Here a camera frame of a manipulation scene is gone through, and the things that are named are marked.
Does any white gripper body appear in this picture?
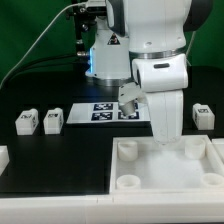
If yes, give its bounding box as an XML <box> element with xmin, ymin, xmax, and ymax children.
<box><xmin>132</xmin><ymin>54</ymin><xmax>188</xmax><ymax>144</ymax></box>

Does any white square tabletop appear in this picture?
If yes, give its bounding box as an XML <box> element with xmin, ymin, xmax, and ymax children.
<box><xmin>110</xmin><ymin>135</ymin><xmax>224</xmax><ymax>194</ymax></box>

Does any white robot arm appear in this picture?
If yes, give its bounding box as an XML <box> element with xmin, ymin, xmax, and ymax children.
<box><xmin>106</xmin><ymin>0</ymin><xmax>213</xmax><ymax>144</ymax></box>

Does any white sheet with AprilTags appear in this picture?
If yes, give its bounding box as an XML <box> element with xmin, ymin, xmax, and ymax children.
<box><xmin>67</xmin><ymin>102</ymin><xmax>150</xmax><ymax>124</ymax></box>

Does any white block left edge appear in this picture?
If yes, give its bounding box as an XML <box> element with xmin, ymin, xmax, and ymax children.
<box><xmin>0</xmin><ymin>146</ymin><xmax>9</xmax><ymax>176</ymax></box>

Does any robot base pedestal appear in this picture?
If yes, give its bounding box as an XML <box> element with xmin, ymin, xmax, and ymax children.
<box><xmin>85</xmin><ymin>17</ymin><xmax>131</xmax><ymax>86</ymax></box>

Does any camera on black stand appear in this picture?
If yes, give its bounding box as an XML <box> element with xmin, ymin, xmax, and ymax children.
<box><xmin>65</xmin><ymin>0</ymin><xmax>106</xmax><ymax>57</ymax></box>

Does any white cable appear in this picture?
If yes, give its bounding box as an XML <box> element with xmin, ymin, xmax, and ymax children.
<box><xmin>0</xmin><ymin>2</ymin><xmax>88</xmax><ymax>88</ymax></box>

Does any black cable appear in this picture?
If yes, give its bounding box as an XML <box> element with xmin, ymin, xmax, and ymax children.
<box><xmin>0</xmin><ymin>54</ymin><xmax>88</xmax><ymax>91</ymax></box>

